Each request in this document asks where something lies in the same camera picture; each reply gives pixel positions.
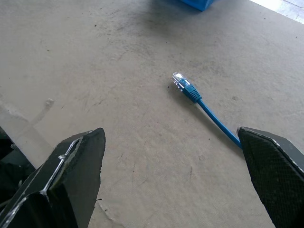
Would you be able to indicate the blue plastic box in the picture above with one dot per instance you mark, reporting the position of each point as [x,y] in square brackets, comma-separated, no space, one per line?
[198,4]

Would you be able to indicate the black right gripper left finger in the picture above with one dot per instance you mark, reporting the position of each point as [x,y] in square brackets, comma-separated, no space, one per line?
[71,180]

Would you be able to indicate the black device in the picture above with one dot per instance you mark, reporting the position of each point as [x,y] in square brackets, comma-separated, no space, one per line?
[10,166]

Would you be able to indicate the clear acrylic stand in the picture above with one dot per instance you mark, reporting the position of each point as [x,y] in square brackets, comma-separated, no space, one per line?
[21,126]

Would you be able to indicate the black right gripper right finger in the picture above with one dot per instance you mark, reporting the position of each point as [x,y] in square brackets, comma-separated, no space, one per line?
[273,171]

